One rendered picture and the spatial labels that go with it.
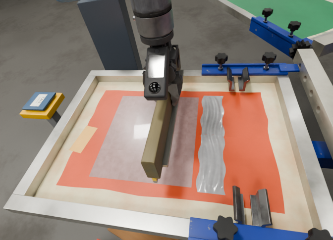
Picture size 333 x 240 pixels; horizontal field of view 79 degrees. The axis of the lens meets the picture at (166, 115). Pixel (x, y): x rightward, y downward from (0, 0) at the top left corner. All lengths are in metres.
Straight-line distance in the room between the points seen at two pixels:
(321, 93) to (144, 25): 0.53
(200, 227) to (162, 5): 0.45
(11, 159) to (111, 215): 1.91
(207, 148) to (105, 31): 0.75
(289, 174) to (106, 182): 0.49
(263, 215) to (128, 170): 0.36
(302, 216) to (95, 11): 1.03
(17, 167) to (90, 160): 1.65
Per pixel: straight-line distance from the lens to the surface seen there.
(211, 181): 0.58
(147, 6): 0.40
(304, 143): 0.66
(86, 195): 0.64
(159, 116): 0.47
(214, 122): 0.68
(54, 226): 1.82
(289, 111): 0.72
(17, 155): 2.39
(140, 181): 0.60
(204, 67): 0.83
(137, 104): 0.78
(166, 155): 0.49
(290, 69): 0.85
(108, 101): 0.84
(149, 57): 0.45
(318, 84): 0.76
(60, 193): 0.68
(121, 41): 1.11
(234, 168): 0.61
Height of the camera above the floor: 1.49
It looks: 48 degrees down
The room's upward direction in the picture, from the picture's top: 11 degrees counter-clockwise
